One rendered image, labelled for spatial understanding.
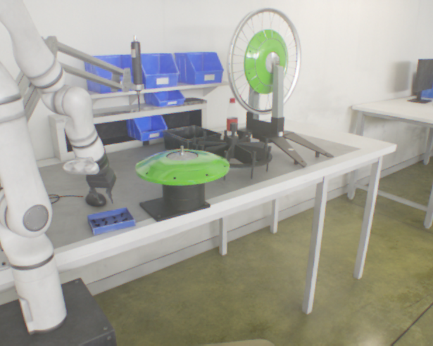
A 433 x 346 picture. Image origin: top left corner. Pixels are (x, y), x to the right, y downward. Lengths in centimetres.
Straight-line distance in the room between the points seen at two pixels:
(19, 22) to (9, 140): 20
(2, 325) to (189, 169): 64
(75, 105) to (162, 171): 39
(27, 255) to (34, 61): 38
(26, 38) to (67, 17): 122
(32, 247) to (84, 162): 25
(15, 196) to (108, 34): 140
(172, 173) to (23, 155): 50
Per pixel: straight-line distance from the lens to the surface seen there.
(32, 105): 109
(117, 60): 201
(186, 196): 118
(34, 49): 76
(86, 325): 92
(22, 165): 73
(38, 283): 85
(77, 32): 196
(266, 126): 185
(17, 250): 83
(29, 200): 75
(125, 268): 242
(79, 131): 89
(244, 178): 149
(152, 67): 210
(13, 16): 71
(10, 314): 102
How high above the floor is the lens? 145
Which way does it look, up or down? 20 degrees down
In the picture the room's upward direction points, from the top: straight up
